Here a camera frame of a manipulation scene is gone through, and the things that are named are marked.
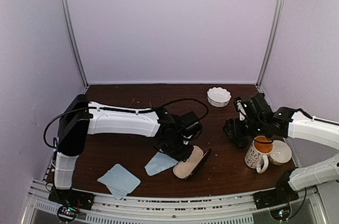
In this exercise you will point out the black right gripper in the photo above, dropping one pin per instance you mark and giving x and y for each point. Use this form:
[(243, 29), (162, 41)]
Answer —
[(233, 126)]

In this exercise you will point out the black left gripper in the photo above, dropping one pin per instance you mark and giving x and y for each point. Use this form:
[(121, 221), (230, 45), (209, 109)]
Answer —
[(182, 157)]

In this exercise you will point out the black glasses case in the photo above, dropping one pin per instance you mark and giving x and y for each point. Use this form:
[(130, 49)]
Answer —
[(185, 169)]

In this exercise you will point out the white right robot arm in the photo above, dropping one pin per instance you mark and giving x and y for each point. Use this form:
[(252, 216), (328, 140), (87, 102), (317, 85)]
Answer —
[(256, 118)]

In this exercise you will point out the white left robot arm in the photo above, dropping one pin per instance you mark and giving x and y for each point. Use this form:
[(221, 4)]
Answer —
[(83, 118)]

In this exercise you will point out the white patterned mug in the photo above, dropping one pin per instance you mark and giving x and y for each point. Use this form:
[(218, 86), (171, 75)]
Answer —
[(257, 156)]

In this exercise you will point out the light blue cloth right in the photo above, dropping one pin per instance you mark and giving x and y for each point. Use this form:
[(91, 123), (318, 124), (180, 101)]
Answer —
[(160, 162)]

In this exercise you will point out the light blue cloth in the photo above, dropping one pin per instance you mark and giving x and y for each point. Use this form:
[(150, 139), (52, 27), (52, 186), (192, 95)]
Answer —
[(119, 181), (160, 162)]

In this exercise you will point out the white scalloped ceramic dish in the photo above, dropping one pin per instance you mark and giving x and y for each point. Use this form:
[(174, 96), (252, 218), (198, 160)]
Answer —
[(218, 96)]

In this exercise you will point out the white cream bowl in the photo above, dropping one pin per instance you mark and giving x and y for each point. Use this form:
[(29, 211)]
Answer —
[(281, 153)]

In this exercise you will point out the light blue cloth left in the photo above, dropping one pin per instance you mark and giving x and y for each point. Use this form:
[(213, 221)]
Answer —
[(119, 181)]

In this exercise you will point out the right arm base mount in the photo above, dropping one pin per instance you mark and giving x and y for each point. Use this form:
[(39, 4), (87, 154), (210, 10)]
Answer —
[(280, 198)]

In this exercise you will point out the aluminium front frame rail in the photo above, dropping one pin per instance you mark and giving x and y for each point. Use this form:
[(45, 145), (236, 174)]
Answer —
[(233, 208)]

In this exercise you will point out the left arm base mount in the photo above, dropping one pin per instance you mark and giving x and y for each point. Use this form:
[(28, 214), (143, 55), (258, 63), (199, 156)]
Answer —
[(72, 202)]

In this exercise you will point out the aluminium right corner post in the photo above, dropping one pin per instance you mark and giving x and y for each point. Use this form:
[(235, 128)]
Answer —
[(279, 5)]

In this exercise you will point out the aluminium corner post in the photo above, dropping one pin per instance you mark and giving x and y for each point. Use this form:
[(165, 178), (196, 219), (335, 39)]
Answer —
[(73, 43), (279, 5)]

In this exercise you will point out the aluminium left corner post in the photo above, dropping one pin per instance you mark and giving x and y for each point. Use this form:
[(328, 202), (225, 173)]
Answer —
[(73, 43)]

